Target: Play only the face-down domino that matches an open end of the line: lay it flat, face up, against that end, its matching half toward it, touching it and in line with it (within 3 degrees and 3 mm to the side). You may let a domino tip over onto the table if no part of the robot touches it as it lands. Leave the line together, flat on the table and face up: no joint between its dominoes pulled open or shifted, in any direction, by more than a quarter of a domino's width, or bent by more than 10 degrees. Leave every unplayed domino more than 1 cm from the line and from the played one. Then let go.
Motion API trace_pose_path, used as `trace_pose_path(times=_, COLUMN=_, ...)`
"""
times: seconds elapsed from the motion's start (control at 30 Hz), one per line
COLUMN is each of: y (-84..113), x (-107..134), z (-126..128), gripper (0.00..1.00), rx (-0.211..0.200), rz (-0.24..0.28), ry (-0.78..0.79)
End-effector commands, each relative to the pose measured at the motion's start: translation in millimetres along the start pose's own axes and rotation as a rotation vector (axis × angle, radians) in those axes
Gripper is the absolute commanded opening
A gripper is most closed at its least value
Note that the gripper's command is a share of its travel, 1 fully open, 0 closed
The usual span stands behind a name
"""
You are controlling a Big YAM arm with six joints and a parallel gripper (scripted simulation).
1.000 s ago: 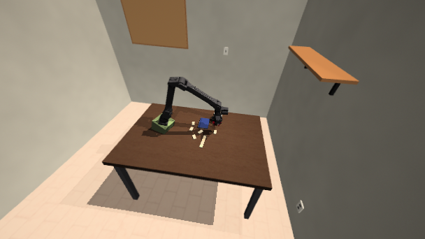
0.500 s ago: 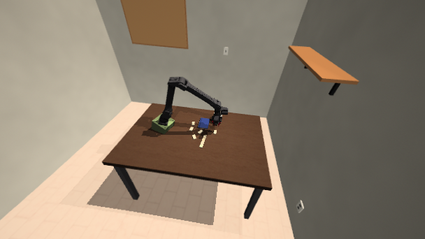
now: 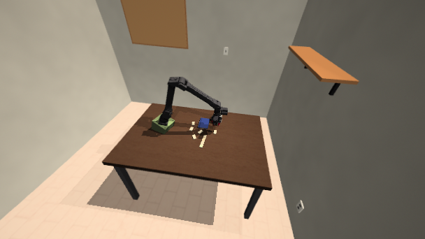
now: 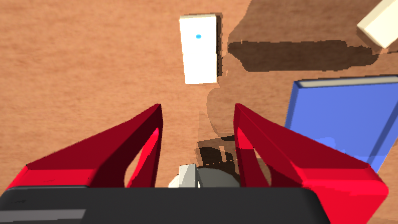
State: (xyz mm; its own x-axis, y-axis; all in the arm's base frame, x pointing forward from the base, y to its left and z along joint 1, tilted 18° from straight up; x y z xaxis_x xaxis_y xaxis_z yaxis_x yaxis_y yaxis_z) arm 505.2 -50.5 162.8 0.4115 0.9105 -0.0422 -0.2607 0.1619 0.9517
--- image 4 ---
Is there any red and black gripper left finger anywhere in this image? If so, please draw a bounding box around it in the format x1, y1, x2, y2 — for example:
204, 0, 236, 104
7, 104, 163, 189

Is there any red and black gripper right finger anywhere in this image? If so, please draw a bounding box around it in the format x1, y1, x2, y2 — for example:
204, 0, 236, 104
233, 103, 389, 224

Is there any white mug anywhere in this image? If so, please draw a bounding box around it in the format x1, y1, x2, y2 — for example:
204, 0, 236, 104
168, 163, 240, 187

